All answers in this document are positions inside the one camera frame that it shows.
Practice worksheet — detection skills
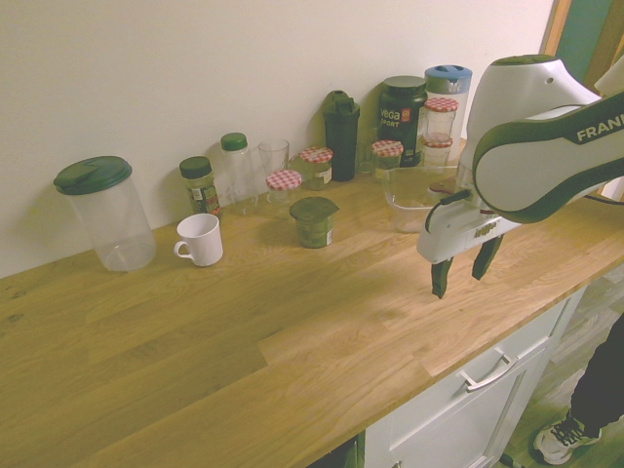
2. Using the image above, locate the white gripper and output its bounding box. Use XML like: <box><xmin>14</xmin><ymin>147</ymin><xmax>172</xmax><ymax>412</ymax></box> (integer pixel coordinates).
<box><xmin>416</xmin><ymin>190</ymin><xmax>518</xmax><ymax>300</ymax></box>

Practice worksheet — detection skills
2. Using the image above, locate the clear rectangular plastic container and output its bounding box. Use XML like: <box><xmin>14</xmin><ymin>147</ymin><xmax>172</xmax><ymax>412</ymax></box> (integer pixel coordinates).
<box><xmin>382</xmin><ymin>165</ymin><xmax>484</xmax><ymax>234</ymax></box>

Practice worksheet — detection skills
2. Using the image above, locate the green cereal cup foil lid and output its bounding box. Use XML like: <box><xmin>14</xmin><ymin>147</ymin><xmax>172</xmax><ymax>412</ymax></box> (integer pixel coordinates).
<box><xmin>289</xmin><ymin>196</ymin><xmax>341</xmax><ymax>250</ymax></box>

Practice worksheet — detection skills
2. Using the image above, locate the low jar checkered lid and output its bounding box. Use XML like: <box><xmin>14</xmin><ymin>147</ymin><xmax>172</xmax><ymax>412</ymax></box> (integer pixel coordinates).
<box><xmin>420</xmin><ymin>136</ymin><xmax>455</xmax><ymax>170</ymax></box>

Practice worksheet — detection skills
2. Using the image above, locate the plain jar checkered lid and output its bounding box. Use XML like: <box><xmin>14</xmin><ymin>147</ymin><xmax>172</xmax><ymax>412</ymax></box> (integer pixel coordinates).
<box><xmin>371</xmin><ymin>139</ymin><xmax>406</xmax><ymax>184</ymax></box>

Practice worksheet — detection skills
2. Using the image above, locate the tall jar checkered lid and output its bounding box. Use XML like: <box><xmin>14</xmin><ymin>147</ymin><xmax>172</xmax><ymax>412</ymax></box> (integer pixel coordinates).
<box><xmin>422</xmin><ymin>97</ymin><xmax>460</xmax><ymax>142</ymax></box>

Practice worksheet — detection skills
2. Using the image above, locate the white cabinet drawer front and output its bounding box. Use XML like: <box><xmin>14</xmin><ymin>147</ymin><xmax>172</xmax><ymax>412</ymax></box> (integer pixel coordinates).
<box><xmin>363</xmin><ymin>285</ymin><xmax>589</xmax><ymax>468</ymax></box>

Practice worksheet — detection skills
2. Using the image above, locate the black Vega Sport tub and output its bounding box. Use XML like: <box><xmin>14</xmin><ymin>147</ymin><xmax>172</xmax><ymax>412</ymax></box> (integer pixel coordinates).
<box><xmin>378</xmin><ymin>75</ymin><xmax>430</xmax><ymax>170</ymax></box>

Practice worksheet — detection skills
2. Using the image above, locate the black trouser leg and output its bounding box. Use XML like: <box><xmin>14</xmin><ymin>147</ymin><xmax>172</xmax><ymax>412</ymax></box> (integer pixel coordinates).
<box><xmin>569</xmin><ymin>316</ymin><xmax>624</xmax><ymax>431</ymax></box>

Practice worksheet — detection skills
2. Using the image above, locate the labelled jar checkered lid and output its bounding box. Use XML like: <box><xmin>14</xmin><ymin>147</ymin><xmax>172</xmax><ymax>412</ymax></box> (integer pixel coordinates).
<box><xmin>297</xmin><ymin>146</ymin><xmax>334</xmax><ymax>191</ymax></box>

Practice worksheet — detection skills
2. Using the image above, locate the black shaker bottle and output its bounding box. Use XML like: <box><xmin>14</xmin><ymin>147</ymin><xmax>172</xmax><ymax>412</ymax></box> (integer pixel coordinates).
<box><xmin>322</xmin><ymin>89</ymin><xmax>363</xmax><ymax>182</ymax></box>

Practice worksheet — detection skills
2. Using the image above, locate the clear canister blue lid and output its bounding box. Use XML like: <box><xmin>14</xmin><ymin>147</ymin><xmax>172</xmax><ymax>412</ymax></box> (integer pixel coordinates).
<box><xmin>423</xmin><ymin>64</ymin><xmax>474</xmax><ymax>165</ymax></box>

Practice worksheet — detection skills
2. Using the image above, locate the white grey sneaker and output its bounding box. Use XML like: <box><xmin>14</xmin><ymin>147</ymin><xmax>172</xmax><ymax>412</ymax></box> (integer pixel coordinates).
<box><xmin>532</xmin><ymin>410</ymin><xmax>604</xmax><ymax>466</ymax></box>

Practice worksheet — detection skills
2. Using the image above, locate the small empty jar checkered lid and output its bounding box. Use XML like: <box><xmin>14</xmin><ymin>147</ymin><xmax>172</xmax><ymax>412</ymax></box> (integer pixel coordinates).
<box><xmin>265</xmin><ymin>170</ymin><xmax>303</xmax><ymax>207</ymax></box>

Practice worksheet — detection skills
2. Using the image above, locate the tall clear drinking glass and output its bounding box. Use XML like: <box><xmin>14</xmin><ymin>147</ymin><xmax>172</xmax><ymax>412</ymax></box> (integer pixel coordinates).
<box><xmin>257</xmin><ymin>138</ymin><xmax>292</xmax><ymax>196</ymax></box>

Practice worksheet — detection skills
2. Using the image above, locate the clear bottle green cap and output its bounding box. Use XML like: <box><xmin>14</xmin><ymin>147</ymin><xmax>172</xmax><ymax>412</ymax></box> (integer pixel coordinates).
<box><xmin>219</xmin><ymin>133</ymin><xmax>260</xmax><ymax>216</ymax></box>

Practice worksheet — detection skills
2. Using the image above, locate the white mug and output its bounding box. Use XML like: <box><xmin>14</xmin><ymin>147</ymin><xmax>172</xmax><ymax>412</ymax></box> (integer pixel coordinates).
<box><xmin>174</xmin><ymin>213</ymin><xmax>225</xmax><ymax>268</ymax></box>

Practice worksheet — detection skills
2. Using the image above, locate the spice jar dark lid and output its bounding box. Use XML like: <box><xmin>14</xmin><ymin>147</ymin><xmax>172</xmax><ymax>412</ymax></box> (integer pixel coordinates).
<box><xmin>178</xmin><ymin>155</ymin><xmax>223</xmax><ymax>219</ymax></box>

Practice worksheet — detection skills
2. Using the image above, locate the large clear canister green lid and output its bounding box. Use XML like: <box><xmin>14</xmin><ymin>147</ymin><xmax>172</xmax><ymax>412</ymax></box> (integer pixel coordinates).
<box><xmin>53</xmin><ymin>155</ymin><xmax>158</xmax><ymax>273</ymax></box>

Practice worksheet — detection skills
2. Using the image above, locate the metal drawer handle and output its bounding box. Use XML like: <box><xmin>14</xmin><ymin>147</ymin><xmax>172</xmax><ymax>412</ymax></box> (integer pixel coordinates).
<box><xmin>457</xmin><ymin>351</ymin><xmax>520</xmax><ymax>394</ymax></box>

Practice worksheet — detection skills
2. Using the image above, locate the wooden door frame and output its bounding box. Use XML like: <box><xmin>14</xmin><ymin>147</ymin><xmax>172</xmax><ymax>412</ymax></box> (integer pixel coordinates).
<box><xmin>538</xmin><ymin>0</ymin><xmax>624</xmax><ymax>98</ymax></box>

